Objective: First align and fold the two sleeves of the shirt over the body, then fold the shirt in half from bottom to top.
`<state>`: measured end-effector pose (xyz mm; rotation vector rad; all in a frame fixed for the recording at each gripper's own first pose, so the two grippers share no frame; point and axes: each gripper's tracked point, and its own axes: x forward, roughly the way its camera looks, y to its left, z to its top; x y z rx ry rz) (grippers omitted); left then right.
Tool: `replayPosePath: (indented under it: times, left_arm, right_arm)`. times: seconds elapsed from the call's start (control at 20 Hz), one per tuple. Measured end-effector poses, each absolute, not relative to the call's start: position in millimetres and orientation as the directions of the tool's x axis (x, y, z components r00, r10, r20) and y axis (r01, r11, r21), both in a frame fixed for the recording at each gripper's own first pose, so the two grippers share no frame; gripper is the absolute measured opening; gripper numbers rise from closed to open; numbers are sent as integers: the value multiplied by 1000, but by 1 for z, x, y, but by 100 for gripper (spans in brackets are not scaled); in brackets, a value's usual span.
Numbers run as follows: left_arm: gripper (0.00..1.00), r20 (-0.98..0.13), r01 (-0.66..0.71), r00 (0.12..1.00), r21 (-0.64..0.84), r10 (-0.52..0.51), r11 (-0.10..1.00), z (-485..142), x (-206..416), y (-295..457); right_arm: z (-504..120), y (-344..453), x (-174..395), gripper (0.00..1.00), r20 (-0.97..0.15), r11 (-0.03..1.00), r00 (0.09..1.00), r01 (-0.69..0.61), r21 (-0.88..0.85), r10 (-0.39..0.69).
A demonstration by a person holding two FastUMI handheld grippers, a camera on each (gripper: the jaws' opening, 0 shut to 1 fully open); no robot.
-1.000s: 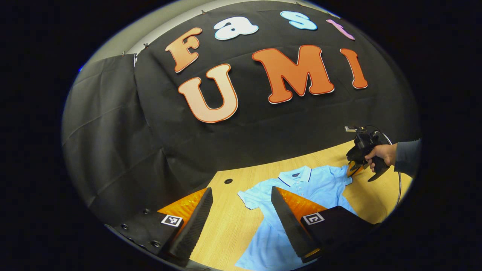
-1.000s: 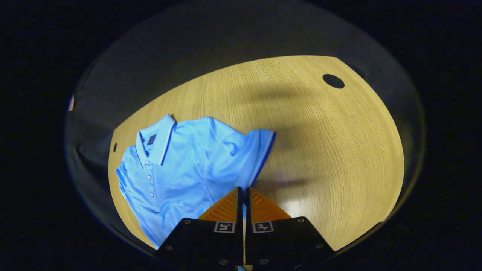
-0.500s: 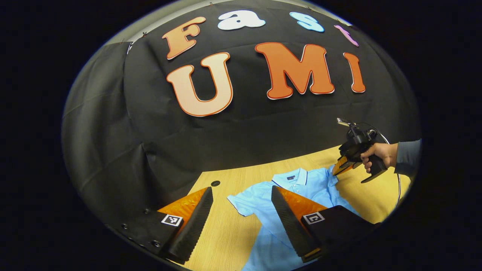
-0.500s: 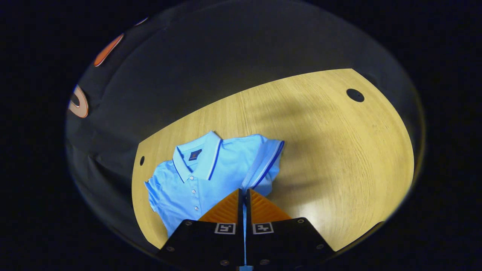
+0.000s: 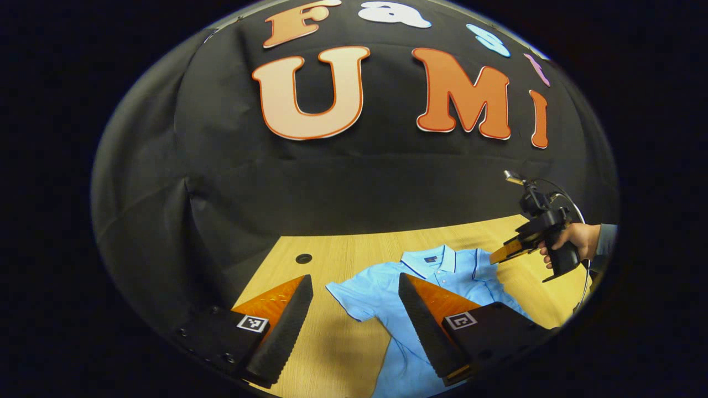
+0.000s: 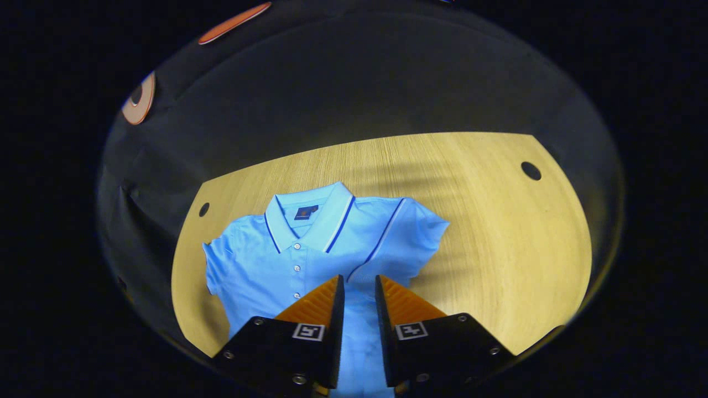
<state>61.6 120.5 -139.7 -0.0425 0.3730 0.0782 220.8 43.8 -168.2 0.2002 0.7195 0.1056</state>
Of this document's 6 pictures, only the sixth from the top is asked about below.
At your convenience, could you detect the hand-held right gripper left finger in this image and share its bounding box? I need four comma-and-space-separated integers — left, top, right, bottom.
212, 275, 345, 396

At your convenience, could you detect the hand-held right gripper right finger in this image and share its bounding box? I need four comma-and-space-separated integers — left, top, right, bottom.
375, 275, 518, 396

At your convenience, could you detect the light blue T-shirt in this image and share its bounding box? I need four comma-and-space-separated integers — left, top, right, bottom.
202, 181, 450, 398

